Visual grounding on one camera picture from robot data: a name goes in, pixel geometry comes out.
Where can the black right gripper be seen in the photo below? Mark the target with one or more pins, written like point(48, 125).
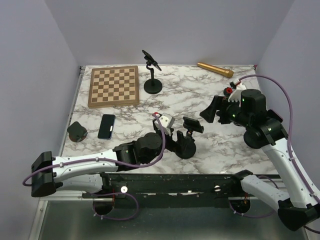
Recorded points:
point(219, 102)

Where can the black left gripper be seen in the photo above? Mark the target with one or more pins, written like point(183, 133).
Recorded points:
point(173, 144)

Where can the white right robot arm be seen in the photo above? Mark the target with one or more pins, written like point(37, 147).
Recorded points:
point(298, 205)

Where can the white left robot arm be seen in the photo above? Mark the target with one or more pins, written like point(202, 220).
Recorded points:
point(50, 174)

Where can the black phone red case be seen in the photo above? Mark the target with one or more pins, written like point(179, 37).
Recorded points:
point(273, 115)

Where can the black phone blue edge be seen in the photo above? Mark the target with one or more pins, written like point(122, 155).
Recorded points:
point(106, 126)

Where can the black red knob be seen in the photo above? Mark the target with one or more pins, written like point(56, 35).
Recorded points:
point(227, 91)

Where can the gold cylinder tube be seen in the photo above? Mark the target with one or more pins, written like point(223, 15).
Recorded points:
point(218, 70)

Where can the wooden chessboard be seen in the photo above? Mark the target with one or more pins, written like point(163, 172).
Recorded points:
point(114, 87)

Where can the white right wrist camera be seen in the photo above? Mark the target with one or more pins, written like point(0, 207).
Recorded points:
point(237, 87)

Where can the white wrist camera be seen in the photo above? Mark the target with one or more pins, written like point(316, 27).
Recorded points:
point(166, 121)
point(237, 87)

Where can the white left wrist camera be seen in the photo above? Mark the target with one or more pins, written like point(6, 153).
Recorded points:
point(166, 121)

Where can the black mounting rail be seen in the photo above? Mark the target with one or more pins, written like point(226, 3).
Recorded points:
point(162, 191)

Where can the small black dark mount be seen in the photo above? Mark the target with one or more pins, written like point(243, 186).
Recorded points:
point(76, 132)

